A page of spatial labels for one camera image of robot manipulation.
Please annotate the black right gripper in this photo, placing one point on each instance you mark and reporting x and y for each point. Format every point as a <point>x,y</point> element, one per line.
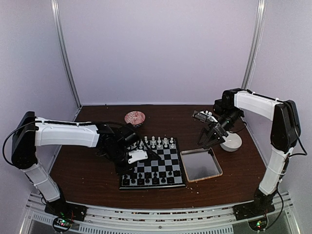
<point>219,131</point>

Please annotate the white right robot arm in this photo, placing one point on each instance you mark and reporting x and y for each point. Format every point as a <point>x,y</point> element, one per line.
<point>285,133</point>

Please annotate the red patterned bowl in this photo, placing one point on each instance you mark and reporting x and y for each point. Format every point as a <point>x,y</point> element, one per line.
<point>136,118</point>

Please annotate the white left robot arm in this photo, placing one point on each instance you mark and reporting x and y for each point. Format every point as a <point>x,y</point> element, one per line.
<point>33,132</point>

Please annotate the black and white chessboard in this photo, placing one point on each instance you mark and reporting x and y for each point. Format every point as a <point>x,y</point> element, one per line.
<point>168,150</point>

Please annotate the wooden rimmed metal tray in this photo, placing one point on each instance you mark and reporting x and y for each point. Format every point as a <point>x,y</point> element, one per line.
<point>200,164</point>

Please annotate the right aluminium corner post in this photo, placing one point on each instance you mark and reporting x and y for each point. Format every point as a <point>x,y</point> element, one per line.
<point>255,43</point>

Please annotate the aluminium front rail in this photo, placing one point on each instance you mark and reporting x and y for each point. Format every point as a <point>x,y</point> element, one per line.
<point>202,220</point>

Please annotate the aluminium corner post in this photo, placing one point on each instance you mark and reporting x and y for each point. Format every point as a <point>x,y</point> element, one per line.
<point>63,51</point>
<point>255,43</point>

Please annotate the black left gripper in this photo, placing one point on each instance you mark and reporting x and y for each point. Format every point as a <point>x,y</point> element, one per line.
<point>122,170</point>

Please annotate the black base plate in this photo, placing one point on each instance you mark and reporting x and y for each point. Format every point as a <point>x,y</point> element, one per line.
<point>64,221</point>
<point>253,214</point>

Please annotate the left aluminium corner post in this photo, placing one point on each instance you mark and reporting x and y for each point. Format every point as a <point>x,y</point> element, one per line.
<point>63,51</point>

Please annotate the white ceramic bowl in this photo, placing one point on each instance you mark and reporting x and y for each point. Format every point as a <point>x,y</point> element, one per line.
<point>232,142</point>

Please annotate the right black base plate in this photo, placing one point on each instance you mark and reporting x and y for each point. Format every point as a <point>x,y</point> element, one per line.
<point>253,214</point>

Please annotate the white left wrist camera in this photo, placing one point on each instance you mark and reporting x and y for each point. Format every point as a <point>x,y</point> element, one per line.
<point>137,155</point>

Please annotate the black chess king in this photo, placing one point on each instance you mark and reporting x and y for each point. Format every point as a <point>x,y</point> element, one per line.
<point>155,180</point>

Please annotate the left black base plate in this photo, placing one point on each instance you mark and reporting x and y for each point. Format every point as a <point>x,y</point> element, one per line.
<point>64,221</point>

